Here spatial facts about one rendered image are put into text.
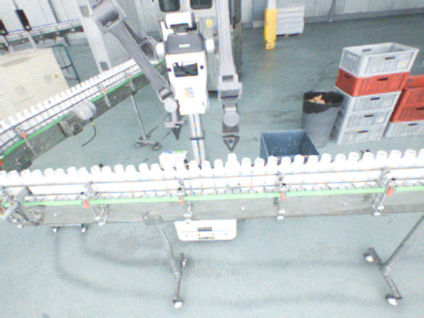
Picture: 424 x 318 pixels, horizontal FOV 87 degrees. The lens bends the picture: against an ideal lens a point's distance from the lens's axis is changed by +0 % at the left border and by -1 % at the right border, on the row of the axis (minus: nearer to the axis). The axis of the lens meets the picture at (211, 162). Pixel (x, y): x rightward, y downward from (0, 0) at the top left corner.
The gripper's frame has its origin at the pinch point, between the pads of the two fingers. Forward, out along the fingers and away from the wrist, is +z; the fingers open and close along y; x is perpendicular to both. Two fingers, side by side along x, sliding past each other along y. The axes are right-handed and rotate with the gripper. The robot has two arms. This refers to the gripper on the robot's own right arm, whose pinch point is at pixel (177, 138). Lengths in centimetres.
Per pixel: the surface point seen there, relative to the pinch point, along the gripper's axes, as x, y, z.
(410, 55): 154, 224, -42
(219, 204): -15.0, 20.0, 31.7
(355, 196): -16, 85, 30
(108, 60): 501, -265, -115
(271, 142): 48, 58, 17
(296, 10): 850, 303, -276
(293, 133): 46, 73, 11
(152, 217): -13.1, -15.4, 38.5
